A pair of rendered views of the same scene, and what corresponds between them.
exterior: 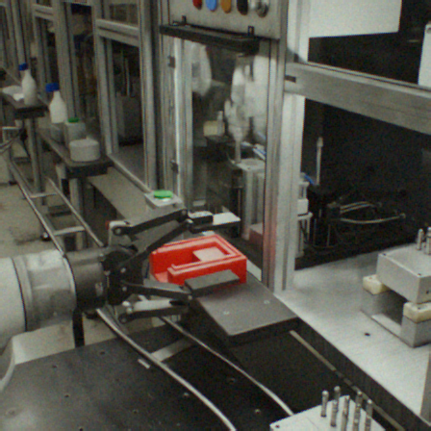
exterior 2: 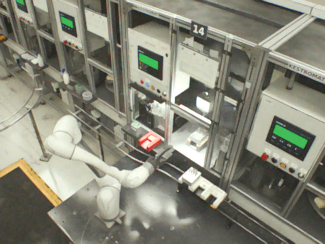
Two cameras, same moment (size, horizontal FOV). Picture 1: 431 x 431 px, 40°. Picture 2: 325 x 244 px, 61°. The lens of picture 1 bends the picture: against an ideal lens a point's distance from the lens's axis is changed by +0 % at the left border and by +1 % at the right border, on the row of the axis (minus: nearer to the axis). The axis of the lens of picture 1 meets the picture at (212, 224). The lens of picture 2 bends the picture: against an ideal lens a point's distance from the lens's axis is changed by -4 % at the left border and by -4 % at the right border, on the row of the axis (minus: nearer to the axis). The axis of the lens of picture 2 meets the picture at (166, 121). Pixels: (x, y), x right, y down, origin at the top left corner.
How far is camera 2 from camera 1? 1.52 m
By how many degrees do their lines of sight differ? 27
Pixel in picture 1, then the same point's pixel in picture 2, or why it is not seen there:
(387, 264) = (192, 136)
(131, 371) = (134, 164)
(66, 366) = (119, 166)
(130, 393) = not seen: hidden behind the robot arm
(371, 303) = (189, 144)
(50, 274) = (151, 168)
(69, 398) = not seen: hidden behind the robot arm
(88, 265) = (154, 163)
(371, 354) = (192, 155)
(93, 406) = not seen: hidden behind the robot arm
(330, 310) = (181, 146)
